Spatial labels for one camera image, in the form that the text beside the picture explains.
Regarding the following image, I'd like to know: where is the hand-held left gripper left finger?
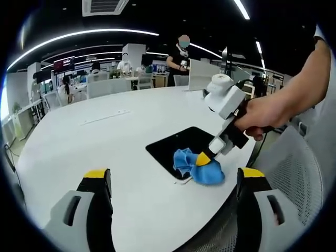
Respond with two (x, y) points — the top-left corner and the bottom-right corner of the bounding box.
(43, 167), (115, 252)

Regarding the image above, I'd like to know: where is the red wall screen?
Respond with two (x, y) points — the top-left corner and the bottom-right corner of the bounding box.
(53, 58), (76, 71)

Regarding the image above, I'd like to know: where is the black tablet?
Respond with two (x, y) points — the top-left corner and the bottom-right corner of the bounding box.
(145, 126), (224, 185)

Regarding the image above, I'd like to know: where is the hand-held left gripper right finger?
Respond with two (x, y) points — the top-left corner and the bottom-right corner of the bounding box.
(236, 166), (309, 252)

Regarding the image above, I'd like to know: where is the ceiling air vent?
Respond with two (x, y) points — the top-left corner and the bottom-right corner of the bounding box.
(81, 0), (130, 17)

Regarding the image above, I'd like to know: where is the white mesh chair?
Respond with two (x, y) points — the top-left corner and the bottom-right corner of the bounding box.
(137, 73), (154, 91)

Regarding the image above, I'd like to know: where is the grey mesh office chair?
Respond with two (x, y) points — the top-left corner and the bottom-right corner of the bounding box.
(183, 125), (326, 252)

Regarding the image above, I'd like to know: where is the person's right hand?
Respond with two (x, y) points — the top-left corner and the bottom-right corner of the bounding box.
(234, 98), (287, 142)

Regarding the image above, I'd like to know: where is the blue cleaning cloth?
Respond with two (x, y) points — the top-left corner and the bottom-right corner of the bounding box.
(173, 148), (226, 186)

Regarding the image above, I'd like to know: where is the black stand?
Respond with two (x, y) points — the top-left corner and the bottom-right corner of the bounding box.
(221, 46), (237, 80)

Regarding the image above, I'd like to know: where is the long curved ceiling light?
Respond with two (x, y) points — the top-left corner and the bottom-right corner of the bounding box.
(6, 29), (160, 72)

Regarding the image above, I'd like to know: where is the wide white chair back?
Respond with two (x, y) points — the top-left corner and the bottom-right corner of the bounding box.
(86, 78), (131, 100)

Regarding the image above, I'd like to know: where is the white desk partition panel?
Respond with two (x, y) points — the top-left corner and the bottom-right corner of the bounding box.
(187, 58), (227, 92)

